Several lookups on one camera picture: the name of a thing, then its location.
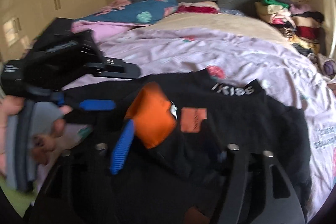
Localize black sweater orange cuffs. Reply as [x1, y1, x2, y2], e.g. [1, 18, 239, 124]
[23, 69, 313, 224]

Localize pile of folded clothes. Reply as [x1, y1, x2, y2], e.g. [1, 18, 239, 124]
[255, 0, 326, 56]

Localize left hand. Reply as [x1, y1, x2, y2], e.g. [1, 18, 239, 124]
[0, 95, 74, 175]

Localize pink quilt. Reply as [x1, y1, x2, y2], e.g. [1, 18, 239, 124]
[71, 20, 135, 42]

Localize teal leaf print blanket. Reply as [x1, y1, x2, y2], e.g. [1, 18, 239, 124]
[78, 0, 178, 26]

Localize beige bed sheet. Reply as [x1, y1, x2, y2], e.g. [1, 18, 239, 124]
[146, 12, 287, 44]

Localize lilac strawberry bear duvet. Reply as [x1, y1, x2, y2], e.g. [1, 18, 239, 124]
[64, 27, 335, 223]

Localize purple cloth bundle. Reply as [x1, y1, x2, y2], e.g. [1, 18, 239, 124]
[322, 59, 336, 78]

